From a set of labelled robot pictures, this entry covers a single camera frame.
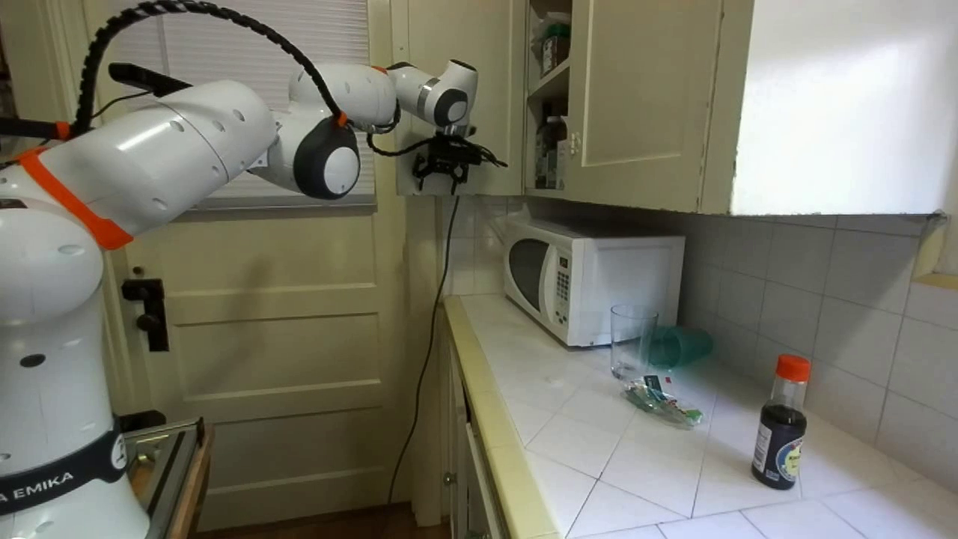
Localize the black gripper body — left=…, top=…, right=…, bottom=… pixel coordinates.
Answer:
left=411, top=133, right=482, bottom=188

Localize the cream cabinet door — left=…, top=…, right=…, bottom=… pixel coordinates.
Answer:
left=388, top=0, right=529, bottom=200
left=565, top=0, right=735, bottom=217

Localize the cream panelled room door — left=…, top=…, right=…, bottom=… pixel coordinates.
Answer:
left=53, top=0, right=427, bottom=533

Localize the cream base cabinet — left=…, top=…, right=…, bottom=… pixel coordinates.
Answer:
left=435, top=328, right=514, bottom=539

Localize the black door latch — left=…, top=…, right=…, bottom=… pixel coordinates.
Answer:
left=120, top=277, right=170, bottom=356

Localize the white microwave oven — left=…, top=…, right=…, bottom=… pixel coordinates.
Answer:
left=500, top=220, right=689, bottom=350

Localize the clear drinking glass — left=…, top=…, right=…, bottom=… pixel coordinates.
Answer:
left=608, top=304, right=653, bottom=383

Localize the dark sauce bottle red cap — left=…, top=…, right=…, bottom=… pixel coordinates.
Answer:
left=747, top=350, right=815, bottom=495

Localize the black pole orange tape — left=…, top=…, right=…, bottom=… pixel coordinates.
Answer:
left=0, top=115, right=81, bottom=145

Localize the dark power cord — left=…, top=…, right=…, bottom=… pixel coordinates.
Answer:
left=382, top=188, right=466, bottom=539

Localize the black corrugated cable conduit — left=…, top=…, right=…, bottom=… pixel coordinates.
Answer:
left=68, top=0, right=354, bottom=139

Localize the cream wall cabinet frame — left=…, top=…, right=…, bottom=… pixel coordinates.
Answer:
left=521, top=0, right=958, bottom=220

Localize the wide orange strap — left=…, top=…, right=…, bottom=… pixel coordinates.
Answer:
left=14, top=148, right=137, bottom=254

